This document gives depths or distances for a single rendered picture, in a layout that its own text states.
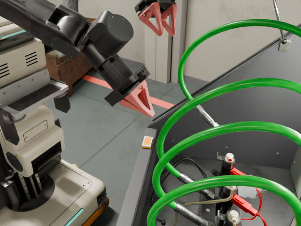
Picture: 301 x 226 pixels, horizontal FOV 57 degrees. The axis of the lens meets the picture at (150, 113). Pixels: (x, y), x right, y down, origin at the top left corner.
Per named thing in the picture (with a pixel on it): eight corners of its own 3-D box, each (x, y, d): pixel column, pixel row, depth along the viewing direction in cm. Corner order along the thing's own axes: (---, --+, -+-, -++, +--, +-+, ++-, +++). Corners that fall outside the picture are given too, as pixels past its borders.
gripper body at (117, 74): (136, 83, 55) (111, 54, 54) (108, 105, 62) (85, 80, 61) (150, 70, 60) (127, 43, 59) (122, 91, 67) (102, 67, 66)
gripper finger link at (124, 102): (161, 115, 57) (131, 80, 55) (139, 128, 62) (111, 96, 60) (173, 98, 62) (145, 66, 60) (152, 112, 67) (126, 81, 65)
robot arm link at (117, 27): (66, 16, 60) (48, 45, 55) (87, -20, 51) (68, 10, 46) (112, 49, 64) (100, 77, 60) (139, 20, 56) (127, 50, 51)
